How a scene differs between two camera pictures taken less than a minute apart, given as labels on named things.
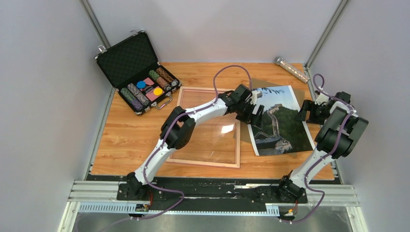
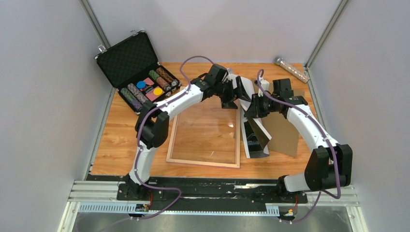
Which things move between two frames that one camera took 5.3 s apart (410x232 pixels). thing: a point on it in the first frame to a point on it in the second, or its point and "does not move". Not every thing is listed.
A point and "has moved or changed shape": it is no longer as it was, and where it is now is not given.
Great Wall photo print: x=281 y=131 has moved or changed shape
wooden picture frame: x=237 y=165 does not move
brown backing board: x=242 y=136 to x=284 y=133
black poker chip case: x=131 y=67 does not move
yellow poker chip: x=157 y=92 does not move
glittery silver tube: x=301 y=76 does not move
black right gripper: x=309 y=105 to x=256 y=111
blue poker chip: x=141 y=84 does not move
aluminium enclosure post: x=335 y=18 does not move
